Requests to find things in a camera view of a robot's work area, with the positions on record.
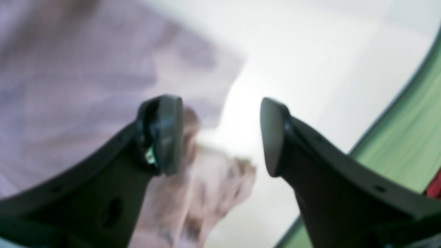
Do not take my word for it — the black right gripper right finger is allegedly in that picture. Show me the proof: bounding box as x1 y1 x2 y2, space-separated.
260 98 441 248

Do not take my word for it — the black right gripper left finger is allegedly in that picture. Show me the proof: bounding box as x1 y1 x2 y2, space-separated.
1 95 183 248

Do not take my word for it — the mauve pink t-shirt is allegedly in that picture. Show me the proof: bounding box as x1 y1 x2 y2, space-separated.
0 0 256 248

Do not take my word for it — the green floor mat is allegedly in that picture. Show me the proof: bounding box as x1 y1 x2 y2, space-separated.
281 33 440 248

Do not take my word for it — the red garment on floor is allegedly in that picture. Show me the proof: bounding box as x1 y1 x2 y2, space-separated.
424 169 441 200

